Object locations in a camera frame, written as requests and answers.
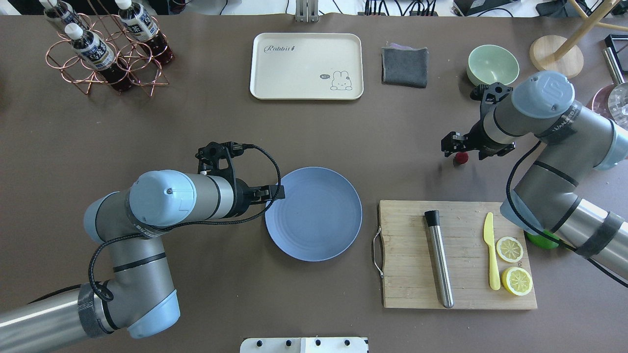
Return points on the grey folded cloth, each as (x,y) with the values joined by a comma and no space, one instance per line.
(405,66)

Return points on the steel ice scoop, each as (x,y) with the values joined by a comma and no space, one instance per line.
(615,73)

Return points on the green lime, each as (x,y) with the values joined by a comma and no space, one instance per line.
(548,242)

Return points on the dark drink bottle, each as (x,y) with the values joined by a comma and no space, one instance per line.
(99,56)
(59,14)
(144,29)

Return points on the blue plate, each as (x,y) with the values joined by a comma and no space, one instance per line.
(320,216)

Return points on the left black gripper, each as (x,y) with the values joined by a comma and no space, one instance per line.
(242,197)

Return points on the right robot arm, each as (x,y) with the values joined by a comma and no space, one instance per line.
(577,140)

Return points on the dark drink bottle middle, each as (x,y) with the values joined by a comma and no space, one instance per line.
(99,56)

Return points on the lemon half thick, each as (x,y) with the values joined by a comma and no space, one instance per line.
(517,281)

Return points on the pink bowl with ice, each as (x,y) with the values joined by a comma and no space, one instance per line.
(598,103)

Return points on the red strawberry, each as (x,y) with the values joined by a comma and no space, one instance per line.
(461,158)

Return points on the dark drink bottle top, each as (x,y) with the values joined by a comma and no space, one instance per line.
(144,29)

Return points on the aluminium frame post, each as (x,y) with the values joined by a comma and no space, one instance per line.
(306,11)

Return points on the wooden cutting board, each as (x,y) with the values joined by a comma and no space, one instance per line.
(408,275)

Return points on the green bowl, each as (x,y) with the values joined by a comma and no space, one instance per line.
(488,64)

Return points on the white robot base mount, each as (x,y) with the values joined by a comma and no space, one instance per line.
(339,344)

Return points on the steel muddler black tip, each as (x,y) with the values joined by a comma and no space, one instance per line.
(442,279)

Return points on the copper wire bottle rack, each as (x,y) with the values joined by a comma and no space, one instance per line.
(120,50)

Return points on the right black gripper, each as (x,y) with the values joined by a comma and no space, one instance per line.
(476,137)

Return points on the yellow plastic knife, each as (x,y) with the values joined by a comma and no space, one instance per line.
(489,240)

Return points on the lemon slice thin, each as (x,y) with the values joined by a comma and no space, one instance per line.
(509,249)

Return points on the wooden cup tree stand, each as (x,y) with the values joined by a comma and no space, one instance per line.
(553,52)

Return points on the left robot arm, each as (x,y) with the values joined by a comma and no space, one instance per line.
(129,280)

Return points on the dark drink bottle outer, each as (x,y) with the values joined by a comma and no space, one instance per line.
(59,14)

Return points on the cream rabbit tray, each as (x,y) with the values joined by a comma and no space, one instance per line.
(307,66)

